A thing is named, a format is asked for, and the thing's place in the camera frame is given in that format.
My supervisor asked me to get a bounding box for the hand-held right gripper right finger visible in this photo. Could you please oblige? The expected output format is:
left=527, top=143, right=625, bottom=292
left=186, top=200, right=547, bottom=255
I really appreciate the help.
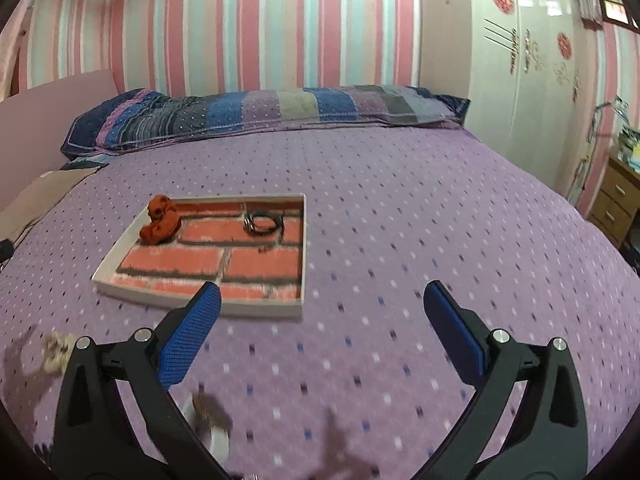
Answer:
left=423, top=280, right=591, bottom=480

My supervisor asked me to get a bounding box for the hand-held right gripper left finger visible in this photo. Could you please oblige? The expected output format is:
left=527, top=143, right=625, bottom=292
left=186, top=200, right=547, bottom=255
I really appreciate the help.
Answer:
left=50, top=281, right=236, bottom=480

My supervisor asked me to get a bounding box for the white tray with brick lining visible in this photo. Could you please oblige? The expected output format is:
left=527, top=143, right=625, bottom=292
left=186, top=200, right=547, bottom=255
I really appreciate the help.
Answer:
left=91, top=192, right=307, bottom=320

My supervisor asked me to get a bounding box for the white hair band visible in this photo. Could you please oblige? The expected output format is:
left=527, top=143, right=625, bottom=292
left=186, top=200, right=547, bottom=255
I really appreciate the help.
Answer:
left=182, top=392, right=233, bottom=461

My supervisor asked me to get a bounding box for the orange scrunchie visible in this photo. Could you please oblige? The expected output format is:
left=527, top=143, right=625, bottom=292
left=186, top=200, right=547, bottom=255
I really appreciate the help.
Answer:
left=139, top=195, right=182, bottom=247

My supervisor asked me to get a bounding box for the purple diamond pattern bedspread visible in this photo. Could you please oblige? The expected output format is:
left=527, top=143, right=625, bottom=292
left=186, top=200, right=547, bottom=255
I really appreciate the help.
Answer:
left=0, top=125, right=640, bottom=480

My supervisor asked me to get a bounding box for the wooden nightstand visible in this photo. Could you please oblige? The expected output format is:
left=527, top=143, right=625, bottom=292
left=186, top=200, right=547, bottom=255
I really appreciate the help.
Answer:
left=586, top=152, right=640, bottom=246

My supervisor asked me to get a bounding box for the beige cloth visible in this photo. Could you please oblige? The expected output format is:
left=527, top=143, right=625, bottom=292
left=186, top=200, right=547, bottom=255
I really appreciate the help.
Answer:
left=0, top=167, right=101, bottom=246

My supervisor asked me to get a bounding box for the white wardrobe with flower stickers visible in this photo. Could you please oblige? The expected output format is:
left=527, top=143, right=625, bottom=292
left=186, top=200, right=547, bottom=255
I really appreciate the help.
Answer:
left=420, top=0, right=586, bottom=196

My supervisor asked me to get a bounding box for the patchwork blue purple pillow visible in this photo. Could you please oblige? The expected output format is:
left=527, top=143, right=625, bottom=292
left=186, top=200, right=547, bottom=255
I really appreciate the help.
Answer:
left=61, top=85, right=471, bottom=156

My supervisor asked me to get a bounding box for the pink headboard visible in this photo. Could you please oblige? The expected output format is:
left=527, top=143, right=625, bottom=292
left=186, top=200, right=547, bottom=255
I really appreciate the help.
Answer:
left=0, top=69, right=121, bottom=211

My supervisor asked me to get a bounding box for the pink patterned curtain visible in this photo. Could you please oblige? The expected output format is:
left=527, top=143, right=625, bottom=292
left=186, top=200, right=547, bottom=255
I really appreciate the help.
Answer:
left=0, top=5, right=31, bottom=103

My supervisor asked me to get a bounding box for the wooden framed window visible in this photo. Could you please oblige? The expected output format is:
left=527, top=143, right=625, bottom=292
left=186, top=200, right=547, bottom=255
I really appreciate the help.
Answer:
left=597, top=0, right=640, bottom=31

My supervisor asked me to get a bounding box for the black strap bracelet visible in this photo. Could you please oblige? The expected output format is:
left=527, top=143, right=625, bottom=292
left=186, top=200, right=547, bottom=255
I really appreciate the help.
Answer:
left=243, top=209, right=286, bottom=237

